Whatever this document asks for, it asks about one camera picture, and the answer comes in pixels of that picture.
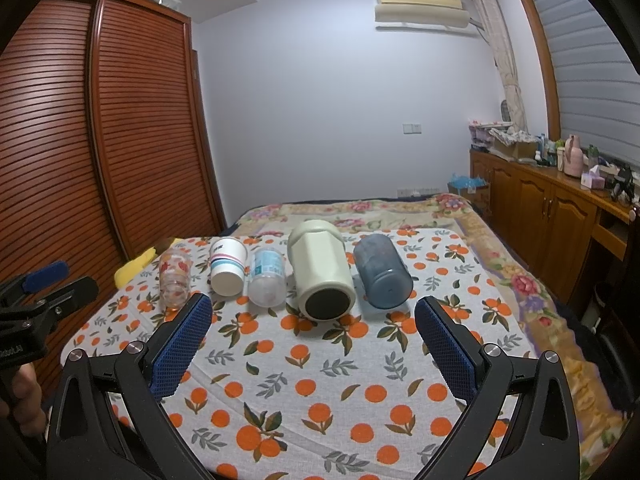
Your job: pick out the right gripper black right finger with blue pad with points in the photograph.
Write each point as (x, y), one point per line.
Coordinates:
(541, 441)

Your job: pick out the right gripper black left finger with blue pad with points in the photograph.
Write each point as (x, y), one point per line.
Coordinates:
(106, 419)

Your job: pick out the clear plastic cup blue label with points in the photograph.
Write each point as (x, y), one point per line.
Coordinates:
(267, 285)

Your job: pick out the translucent blue plastic cup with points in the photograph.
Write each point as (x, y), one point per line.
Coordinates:
(385, 278)

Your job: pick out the white paper cup striped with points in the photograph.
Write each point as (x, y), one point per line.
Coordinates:
(227, 260)

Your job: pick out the cream faceted ceramic cup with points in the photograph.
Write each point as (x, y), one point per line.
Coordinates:
(325, 290)

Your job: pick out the person's left hand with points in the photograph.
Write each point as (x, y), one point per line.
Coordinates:
(25, 402)

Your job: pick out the floral bed blanket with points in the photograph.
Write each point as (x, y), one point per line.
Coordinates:
(544, 323)

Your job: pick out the yellow sponge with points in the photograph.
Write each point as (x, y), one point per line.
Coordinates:
(133, 267)

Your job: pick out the clear glass floral print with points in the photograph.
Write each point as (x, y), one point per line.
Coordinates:
(175, 278)

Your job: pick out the orange print tablecloth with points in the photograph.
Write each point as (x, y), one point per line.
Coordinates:
(273, 395)

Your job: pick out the brown louvered wardrobe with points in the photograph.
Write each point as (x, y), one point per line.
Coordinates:
(104, 149)

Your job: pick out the wooden sideboard cabinet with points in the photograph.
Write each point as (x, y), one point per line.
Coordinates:
(550, 221)

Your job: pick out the blue plastic bag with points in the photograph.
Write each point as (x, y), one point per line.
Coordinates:
(458, 184)

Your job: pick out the pink tissue box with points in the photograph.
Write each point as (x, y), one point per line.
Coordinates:
(592, 179)

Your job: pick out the pink thermos jug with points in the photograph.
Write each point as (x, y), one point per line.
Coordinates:
(573, 157)

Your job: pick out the cardboard box with cloth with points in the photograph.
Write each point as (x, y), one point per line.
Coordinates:
(513, 145)

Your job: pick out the window roller blind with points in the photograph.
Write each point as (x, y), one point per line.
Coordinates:
(596, 84)

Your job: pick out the floral curtain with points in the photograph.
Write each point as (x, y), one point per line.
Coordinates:
(499, 40)

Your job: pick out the white wall switch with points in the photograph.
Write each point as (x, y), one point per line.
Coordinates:
(411, 129)

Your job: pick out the wall air conditioner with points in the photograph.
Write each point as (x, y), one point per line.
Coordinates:
(449, 13)

